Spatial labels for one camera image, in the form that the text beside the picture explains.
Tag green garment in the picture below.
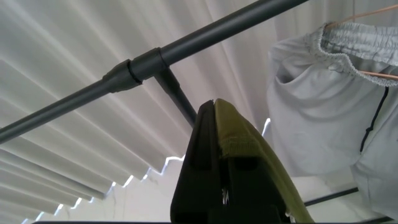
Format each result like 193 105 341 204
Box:
213 98 315 223

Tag white curtain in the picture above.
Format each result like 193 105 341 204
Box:
0 0 398 223

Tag pale grey shorts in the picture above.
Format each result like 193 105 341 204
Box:
266 21 398 220

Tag pink clothes hanger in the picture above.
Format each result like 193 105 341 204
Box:
323 4 398 81

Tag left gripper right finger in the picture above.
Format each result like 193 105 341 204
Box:
221 155 287 223

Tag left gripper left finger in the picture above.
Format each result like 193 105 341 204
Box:
170 99 224 223

